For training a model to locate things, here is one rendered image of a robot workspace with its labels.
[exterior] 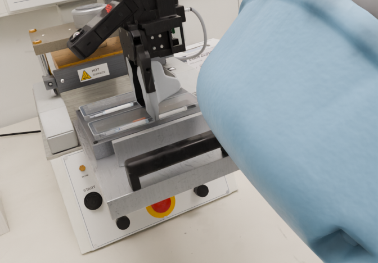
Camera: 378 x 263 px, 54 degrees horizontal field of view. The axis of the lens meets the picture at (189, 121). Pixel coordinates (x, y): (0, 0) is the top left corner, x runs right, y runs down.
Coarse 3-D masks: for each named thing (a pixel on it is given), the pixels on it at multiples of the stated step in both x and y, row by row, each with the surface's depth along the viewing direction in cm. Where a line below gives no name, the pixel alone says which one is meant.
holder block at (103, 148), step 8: (120, 112) 65; (184, 112) 61; (192, 112) 61; (80, 120) 65; (88, 120) 64; (160, 120) 60; (168, 120) 60; (88, 128) 61; (136, 128) 59; (144, 128) 58; (88, 136) 59; (112, 136) 57; (120, 136) 57; (96, 144) 56; (104, 144) 56; (96, 152) 56; (104, 152) 57; (112, 152) 57
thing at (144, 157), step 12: (204, 132) 51; (180, 144) 49; (192, 144) 49; (204, 144) 50; (216, 144) 51; (144, 156) 48; (156, 156) 48; (168, 156) 48; (180, 156) 49; (192, 156) 50; (132, 168) 47; (144, 168) 47; (156, 168) 48; (132, 180) 47
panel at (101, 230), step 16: (64, 160) 69; (80, 160) 70; (80, 176) 70; (224, 176) 79; (80, 192) 70; (96, 192) 70; (192, 192) 77; (224, 192) 79; (80, 208) 70; (96, 208) 70; (144, 208) 73; (176, 208) 75; (192, 208) 76; (96, 224) 70; (112, 224) 71; (144, 224) 73; (96, 240) 70; (112, 240) 71
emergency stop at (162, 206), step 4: (164, 200) 74; (168, 200) 74; (156, 204) 73; (160, 204) 73; (164, 204) 74; (168, 204) 74; (152, 208) 73; (156, 208) 73; (160, 208) 73; (164, 208) 74; (168, 208) 74; (160, 212) 73
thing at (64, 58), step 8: (112, 40) 88; (104, 48) 82; (112, 48) 81; (120, 48) 80; (56, 56) 82; (64, 56) 81; (72, 56) 80; (96, 56) 77; (104, 56) 77; (56, 64) 77; (64, 64) 75; (72, 64) 75
